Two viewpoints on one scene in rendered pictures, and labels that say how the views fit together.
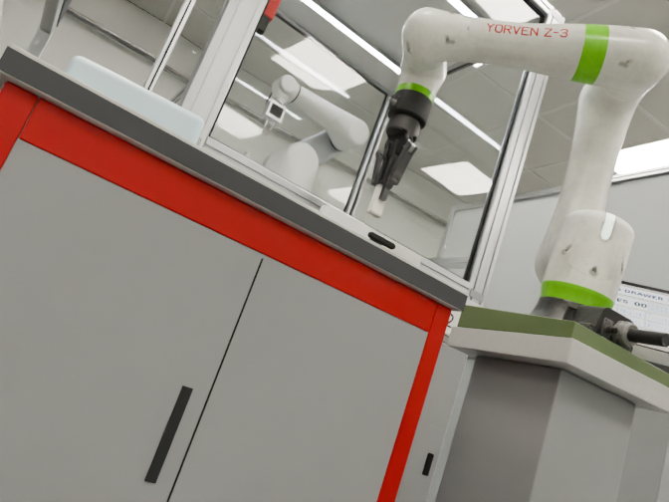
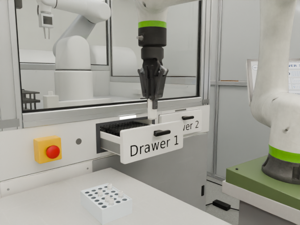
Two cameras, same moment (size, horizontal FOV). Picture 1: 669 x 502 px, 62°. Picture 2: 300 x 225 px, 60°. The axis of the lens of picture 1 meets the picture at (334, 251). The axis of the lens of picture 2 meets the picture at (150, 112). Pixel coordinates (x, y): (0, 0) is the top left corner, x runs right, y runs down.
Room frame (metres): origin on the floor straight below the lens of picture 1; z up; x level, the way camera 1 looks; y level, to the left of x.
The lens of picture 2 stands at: (0.33, 0.14, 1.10)
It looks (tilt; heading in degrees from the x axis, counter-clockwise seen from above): 8 degrees down; 347
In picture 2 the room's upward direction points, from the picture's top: straight up
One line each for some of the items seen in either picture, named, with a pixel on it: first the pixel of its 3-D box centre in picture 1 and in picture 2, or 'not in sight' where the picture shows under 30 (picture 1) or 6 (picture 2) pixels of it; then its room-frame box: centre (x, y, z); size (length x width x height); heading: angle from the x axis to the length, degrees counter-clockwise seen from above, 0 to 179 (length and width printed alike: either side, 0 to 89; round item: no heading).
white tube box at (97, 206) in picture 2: not in sight; (105, 201); (0.97, 0.12, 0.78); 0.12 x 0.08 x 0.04; 25
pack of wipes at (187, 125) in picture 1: (132, 115); not in sight; (0.61, 0.27, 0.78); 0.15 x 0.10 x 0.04; 111
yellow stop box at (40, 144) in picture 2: not in sight; (48, 149); (1.16, 0.28, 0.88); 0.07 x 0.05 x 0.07; 119
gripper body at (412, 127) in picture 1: (399, 139); (152, 61); (1.18, -0.05, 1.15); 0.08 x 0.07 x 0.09; 29
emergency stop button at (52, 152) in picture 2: not in sight; (52, 151); (1.14, 0.26, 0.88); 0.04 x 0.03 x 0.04; 119
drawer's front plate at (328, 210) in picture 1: (366, 254); (154, 139); (1.21, -0.07, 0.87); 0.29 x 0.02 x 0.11; 119
